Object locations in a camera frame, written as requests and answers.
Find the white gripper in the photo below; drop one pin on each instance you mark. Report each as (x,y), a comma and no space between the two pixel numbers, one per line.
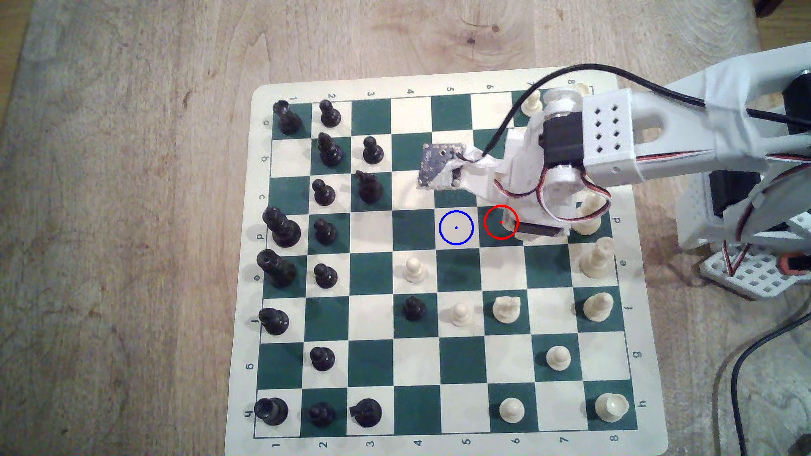
(537,230)

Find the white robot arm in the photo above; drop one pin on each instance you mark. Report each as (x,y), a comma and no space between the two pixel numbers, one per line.
(671,136)

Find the white pawn chess piece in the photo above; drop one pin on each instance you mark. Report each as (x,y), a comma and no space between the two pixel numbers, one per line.
(511,411)
(532,100)
(415,270)
(461,314)
(558,358)

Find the white queen chess piece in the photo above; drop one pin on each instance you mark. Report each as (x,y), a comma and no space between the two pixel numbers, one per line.
(586,227)

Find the white king chess piece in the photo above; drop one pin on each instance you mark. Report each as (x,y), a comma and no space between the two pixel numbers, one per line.
(597,259)

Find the white bishop chess piece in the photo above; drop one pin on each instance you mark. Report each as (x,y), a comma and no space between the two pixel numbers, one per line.
(597,307)

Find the white knight chess piece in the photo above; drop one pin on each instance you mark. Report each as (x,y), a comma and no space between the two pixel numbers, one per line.
(507,309)

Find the black pawn chess piece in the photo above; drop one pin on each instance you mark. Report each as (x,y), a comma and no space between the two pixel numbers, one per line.
(325,276)
(323,192)
(372,152)
(414,308)
(329,115)
(322,414)
(322,359)
(325,232)

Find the black knight chess piece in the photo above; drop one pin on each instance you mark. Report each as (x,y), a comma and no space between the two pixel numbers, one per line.
(369,188)
(366,413)

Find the black bishop chess piece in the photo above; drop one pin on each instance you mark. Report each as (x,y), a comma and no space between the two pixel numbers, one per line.
(274,322)
(329,151)

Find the green white chess board mat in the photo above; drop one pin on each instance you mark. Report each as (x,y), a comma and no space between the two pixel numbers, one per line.
(370,285)

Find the white rook chess piece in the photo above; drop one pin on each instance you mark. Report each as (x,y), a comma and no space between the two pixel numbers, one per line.
(612,408)

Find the black rook chess piece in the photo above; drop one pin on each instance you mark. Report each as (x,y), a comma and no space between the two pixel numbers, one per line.
(271,411)
(286,118)

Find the black queen chess piece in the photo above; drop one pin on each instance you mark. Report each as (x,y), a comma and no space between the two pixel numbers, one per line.
(283,229)

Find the black king chess piece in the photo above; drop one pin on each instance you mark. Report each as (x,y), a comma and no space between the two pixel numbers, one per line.
(277,269)

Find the dark brown object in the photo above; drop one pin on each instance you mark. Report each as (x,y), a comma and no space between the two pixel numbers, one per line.
(782,6)

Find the orange black clamp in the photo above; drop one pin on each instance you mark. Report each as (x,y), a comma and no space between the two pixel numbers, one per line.
(797,263)

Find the small camera circuit board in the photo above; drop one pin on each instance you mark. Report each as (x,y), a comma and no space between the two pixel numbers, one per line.
(438,166)

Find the white perforated base plate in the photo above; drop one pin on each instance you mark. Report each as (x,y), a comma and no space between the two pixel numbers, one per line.
(754,275)

